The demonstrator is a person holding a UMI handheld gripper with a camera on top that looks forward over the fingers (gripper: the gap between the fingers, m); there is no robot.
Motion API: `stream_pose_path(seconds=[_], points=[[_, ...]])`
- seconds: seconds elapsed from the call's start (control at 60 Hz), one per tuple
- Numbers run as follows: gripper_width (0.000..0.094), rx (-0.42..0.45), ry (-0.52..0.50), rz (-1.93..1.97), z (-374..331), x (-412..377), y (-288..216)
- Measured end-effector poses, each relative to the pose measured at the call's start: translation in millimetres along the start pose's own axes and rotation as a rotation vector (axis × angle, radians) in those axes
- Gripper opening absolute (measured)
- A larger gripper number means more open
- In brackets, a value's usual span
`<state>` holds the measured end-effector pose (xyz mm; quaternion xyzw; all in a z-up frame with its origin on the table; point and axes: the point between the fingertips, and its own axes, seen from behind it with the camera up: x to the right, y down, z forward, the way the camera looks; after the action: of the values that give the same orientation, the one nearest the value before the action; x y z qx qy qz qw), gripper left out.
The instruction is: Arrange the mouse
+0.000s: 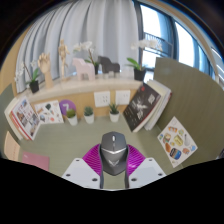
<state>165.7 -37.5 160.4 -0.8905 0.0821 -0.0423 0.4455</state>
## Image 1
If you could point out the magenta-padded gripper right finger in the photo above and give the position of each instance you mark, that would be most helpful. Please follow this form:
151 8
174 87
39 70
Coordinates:
148 173

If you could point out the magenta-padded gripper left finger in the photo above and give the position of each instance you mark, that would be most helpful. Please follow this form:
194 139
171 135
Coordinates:
78 173

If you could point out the grey computer mouse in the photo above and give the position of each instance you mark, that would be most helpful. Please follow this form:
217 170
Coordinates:
114 155

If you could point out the colourful food sticker sheet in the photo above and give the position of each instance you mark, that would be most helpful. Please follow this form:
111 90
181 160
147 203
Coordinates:
177 141

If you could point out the small succulent in white pot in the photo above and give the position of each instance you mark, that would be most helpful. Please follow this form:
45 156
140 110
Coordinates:
72 120
89 118
114 116

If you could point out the dark book with red corner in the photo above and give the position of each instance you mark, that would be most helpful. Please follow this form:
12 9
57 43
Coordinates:
141 106

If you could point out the purple round number sign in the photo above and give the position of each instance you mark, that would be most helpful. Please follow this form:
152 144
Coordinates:
66 105

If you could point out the photo-cover magazine with red spine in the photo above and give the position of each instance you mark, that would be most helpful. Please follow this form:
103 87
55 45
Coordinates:
26 118

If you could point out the grey-green desk partition panel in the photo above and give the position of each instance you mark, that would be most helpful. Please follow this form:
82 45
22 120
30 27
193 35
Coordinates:
193 96
5 110

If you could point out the white orchid in black pot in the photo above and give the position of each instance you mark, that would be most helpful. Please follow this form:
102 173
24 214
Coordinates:
83 46
139 74
34 86

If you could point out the pink wooden horse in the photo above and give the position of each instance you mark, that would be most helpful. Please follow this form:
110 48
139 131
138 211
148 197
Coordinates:
83 68

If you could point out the dark wooden horse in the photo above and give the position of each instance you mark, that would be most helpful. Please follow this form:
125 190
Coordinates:
109 65

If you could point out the wooden hand model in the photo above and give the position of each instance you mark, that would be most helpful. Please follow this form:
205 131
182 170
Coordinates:
45 63

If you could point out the wooden artist mannequin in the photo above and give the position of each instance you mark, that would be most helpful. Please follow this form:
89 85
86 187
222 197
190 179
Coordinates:
63 53

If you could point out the dark-framed window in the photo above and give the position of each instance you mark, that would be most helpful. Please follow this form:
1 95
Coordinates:
186 46

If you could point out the grey pleated curtain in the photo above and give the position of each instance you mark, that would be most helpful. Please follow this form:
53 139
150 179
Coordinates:
100 26

